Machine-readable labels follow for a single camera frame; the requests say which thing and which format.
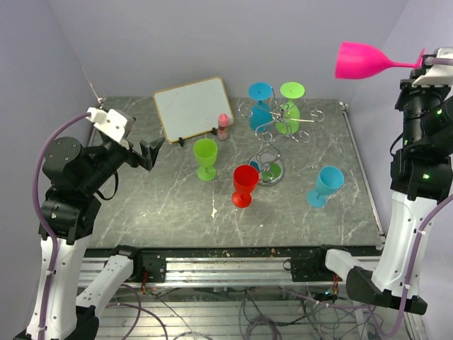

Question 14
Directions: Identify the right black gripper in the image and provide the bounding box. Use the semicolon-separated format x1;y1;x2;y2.
394;67;451;147

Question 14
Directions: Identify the green wine glass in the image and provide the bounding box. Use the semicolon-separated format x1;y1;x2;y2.
275;81;305;135
193;138;218;181

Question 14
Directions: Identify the pink wine glass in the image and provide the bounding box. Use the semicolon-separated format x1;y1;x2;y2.
335;41;425;80

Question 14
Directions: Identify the blue wine glass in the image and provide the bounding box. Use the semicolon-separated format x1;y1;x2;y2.
306;166;345;208
248;82;273;133

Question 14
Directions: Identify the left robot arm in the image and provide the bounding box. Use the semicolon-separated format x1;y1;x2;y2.
16;137;164;339

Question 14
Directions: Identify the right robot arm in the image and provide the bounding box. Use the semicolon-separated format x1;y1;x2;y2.
311;67;452;315

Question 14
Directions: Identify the red wine glass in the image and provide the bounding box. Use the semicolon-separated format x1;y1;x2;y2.
231;164;259;208

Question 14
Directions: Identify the chrome wine glass rack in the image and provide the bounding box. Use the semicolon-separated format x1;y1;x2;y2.
237;87;325;186

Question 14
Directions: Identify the small pink bottle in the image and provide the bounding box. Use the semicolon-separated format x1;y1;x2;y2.
217;113;229;141

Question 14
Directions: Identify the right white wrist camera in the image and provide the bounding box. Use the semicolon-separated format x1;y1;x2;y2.
411;47;452;88

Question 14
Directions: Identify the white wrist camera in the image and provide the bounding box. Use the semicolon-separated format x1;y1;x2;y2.
86;107;135;149
411;47;452;88

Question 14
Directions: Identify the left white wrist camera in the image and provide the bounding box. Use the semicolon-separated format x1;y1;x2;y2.
86;107;135;149

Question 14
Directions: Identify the small whiteboard with wooden frame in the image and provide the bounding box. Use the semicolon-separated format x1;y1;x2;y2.
153;76;235;143

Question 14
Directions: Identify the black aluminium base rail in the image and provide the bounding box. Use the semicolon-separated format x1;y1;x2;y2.
81;244;383;284

